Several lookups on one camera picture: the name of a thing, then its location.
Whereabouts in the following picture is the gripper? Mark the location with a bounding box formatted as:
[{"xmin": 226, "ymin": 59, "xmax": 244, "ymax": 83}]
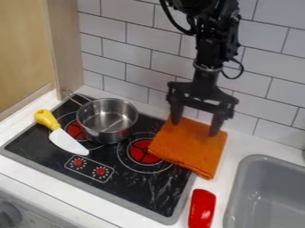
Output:
[{"xmin": 164, "ymin": 67, "xmax": 241, "ymax": 138}]

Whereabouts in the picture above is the orange cloth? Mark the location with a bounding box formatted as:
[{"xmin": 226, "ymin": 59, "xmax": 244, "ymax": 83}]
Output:
[{"xmin": 146, "ymin": 115, "xmax": 229, "ymax": 181}]

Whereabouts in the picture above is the toy stove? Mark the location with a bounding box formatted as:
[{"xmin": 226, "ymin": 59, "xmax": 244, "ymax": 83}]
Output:
[{"xmin": 0, "ymin": 94, "xmax": 198, "ymax": 226}]

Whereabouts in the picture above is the silver pot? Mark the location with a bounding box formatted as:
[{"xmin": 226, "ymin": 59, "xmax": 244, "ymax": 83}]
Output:
[{"xmin": 61, "ymin": 88, "xmax": 140, "ymax": 145}]

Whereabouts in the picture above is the red toy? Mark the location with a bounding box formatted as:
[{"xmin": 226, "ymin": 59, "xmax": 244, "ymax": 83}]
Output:
[{"xmin": 186, "ymin": 188, "xmax": 218, "ymax": 228}]

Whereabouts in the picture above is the toy sink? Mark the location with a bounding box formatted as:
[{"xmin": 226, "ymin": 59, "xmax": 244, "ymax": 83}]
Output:
[{"xmin": 221, "ymin": 153, "xmax": 305, "ymax": 228}]

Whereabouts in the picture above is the yellow handled toy knife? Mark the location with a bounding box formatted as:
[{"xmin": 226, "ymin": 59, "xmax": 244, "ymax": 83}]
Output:
[{"xmin": 33, "ymin": 109, "xmax": 91, "ymax": 157}]

